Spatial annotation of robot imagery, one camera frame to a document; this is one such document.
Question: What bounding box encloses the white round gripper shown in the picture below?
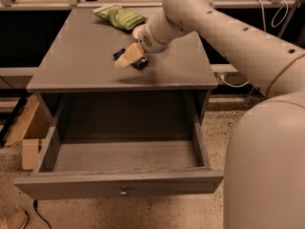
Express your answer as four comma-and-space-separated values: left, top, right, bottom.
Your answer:
113, 24, 165, 70

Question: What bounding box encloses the dark blue rxbar wrapper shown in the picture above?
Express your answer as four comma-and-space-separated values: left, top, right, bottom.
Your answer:
113, 49, 148, 70

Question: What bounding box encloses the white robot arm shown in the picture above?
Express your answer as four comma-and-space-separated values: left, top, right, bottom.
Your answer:
133, 0, 305, 229

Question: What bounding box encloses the grey open top drawer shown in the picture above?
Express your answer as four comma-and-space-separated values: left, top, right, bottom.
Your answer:
14, 93, 223, 199

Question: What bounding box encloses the round metal drawer knob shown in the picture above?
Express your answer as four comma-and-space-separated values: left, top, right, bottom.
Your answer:
120, 186, 129, 197

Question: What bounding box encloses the white round bowl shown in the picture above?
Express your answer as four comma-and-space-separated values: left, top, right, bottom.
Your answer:
132, 25, 145, 39

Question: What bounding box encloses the green chip bag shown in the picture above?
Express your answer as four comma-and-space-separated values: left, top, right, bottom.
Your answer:
92, 4, 147, 31

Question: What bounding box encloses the grey wooden cabinet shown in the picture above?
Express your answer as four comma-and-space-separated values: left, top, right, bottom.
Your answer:
27, 9, 216, 125

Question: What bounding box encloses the light wooden box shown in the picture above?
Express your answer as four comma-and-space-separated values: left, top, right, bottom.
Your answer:
6, 94, 51, 170

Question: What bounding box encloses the tan shoe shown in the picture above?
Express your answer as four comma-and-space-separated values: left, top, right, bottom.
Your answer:
0, 210, 29, 229

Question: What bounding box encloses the black floor cable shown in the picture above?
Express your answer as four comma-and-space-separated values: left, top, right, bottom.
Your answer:
32, 199, 52, 229

